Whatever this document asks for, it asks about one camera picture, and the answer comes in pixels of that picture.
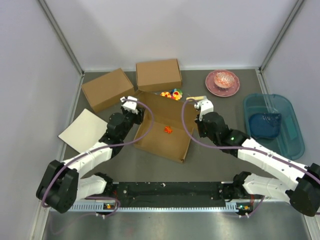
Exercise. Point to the cardboard box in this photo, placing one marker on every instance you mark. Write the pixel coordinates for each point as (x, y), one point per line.
(158, 75)
(166, 112)
(106, 90)

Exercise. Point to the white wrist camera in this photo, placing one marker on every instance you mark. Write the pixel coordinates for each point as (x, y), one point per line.
(204, 107)
(129, 104)

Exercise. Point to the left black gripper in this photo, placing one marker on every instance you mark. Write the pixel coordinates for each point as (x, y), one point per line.
(139, 117)

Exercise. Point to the teal plastic bin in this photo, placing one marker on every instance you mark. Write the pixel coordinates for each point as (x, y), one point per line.
(289, 143)

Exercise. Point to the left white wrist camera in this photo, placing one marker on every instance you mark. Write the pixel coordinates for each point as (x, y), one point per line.
(129, 104)

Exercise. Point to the dark blue dish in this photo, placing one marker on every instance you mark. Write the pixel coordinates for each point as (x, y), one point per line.
(265, 125)

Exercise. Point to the white square board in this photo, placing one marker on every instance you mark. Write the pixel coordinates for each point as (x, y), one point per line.
(84, 131)

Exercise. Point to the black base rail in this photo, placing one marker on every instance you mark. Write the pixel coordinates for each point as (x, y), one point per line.
(213, 189)

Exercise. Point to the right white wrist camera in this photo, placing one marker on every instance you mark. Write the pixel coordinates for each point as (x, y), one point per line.
(204, 107)

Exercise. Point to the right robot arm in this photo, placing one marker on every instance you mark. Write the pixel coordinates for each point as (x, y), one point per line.
(294, 183)

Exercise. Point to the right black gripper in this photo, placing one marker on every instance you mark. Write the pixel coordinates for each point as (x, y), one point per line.
(199, 124)

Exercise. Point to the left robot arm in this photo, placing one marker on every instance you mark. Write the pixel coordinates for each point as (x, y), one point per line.
(63, 183)

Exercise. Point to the small orange toy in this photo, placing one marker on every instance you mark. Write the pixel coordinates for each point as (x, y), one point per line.
(168, 129)

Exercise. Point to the yellow chalk stick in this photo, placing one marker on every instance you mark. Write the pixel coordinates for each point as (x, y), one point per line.
(197, 98)

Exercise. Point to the orange flower plush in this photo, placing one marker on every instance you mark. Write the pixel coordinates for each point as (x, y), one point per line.
(166, 94)

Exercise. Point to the rainbow flower plush right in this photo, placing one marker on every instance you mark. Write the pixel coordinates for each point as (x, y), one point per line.
(176, 94)

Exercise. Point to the pink plate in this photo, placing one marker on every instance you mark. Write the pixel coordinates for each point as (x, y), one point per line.
(224, 93)

